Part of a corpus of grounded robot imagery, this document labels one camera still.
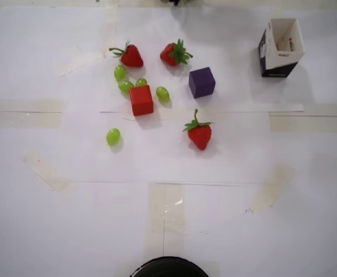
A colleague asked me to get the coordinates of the red strawberry with broad leaves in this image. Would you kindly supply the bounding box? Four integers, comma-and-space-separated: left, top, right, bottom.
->
160, 38, 194, 68

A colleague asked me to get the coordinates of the purple wooden cube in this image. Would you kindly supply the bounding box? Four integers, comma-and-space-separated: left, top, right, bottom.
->
188, 66, 216, 99

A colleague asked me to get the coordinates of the white and black carton box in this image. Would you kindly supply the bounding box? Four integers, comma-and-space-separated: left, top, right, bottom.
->
257, 18, 306, 78

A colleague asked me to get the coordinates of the black round stand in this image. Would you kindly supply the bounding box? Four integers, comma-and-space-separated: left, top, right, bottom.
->
130, 256, 209, 277

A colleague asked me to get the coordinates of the red strawberry with thin leaves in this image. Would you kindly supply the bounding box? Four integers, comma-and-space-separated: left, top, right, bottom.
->
108, 39, 144, 68

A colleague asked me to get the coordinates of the red wooden cube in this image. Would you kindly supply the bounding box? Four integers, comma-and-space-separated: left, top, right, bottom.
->
128, 85, 154, 117

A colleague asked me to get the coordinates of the red strawberry with long stem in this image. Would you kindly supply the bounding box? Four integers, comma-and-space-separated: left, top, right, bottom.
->
182, 108, 215, 151

